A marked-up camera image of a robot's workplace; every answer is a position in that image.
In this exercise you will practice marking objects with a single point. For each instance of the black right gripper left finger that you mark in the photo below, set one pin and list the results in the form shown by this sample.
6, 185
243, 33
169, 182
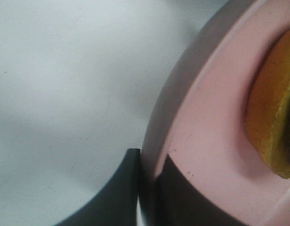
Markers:
116, 203

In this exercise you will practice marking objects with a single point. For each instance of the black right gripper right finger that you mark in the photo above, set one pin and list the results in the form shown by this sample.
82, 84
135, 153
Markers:
172, 201

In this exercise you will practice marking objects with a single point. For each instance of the pink round plate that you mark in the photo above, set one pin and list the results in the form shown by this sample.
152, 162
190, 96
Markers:
198, 120

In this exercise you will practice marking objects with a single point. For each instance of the toy hamburger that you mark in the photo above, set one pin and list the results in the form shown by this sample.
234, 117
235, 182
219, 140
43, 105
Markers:
267, 116

